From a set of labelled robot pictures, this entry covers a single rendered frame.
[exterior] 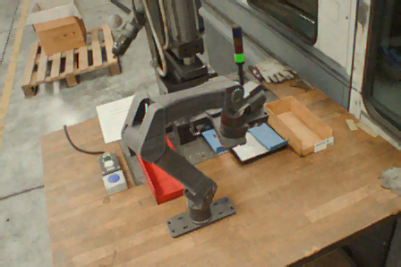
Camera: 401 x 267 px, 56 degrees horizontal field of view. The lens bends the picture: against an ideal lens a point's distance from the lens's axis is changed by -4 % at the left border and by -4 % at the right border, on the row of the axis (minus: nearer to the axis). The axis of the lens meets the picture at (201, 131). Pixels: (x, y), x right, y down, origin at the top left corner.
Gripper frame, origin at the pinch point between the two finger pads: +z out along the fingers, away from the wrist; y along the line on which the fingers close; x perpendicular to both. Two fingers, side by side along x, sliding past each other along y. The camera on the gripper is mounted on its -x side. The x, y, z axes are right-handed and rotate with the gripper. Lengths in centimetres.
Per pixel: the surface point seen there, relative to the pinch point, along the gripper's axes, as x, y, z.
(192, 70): 1.0, 26.9, -5.1
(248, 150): -9.5, 1.9, 12.2
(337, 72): -59, 23, 15
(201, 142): 2.2, 14.3, 20.1
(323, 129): -35.1, -2.1, 7.5
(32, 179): 100, 100, 157
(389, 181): -40.0, -28.5, -1.0
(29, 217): 102, 64, 142
